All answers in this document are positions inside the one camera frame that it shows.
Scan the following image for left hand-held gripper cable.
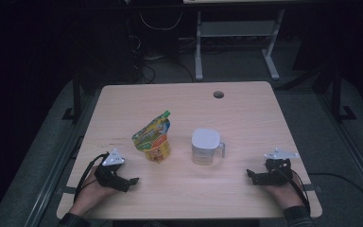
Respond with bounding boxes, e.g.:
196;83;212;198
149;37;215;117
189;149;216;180
73;152;111;203

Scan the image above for black metal stand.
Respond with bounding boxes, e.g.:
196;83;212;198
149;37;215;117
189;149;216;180
330;62;358;123
61;69;83;123

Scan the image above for white desk frame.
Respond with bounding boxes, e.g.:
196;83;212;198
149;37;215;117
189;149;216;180
194;9;286;81

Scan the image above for person's right hand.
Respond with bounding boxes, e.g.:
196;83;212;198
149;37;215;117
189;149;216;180
260;176;305;211

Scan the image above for right hand-held gripper cable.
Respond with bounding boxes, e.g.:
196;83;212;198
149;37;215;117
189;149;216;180
277;166;312;216

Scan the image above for white hanging cable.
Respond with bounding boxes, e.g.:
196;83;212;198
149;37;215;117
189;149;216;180
139;10;184;32

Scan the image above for person's left hand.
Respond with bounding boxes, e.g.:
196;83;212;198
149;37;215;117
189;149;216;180
70;165;121;218

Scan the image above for hand-held gripper cable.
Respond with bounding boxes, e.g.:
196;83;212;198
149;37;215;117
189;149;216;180
73;152;111;203
277;166;312;216

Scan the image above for aluminium floor rail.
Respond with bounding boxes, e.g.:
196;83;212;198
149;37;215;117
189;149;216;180
314;90;363;213
21;94;99;227

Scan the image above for grey tape strip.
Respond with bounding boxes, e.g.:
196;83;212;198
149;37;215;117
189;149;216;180
57;185;78;195
302;183;323;193

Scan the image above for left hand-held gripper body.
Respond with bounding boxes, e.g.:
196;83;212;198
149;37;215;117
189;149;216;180
94;148;130;193

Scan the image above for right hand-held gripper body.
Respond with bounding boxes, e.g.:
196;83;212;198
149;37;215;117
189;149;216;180
257;147;300;186

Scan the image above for yellow spout pouch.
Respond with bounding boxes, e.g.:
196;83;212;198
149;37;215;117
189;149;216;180
131;110;172;164

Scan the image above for black floor cable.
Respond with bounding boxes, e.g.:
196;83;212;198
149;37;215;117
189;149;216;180
308;171;363;207

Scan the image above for bundle of dark floor cables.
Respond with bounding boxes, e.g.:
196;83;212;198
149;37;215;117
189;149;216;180
127;32;197;85

